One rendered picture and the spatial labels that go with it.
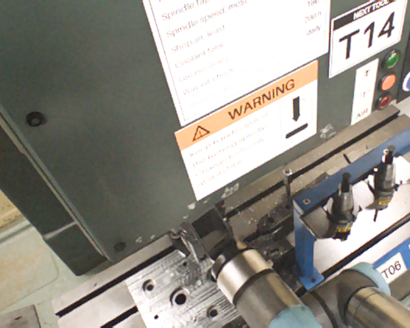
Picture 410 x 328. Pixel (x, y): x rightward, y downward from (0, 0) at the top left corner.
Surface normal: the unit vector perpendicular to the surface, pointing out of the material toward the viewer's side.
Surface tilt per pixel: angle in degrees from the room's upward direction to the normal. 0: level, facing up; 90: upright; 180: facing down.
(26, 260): 0
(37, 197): 90
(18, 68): 90
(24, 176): 90
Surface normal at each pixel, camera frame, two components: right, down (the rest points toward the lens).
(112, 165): 0.53, 0.61
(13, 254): -0.11, -0.65
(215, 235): 0.42, 0.15
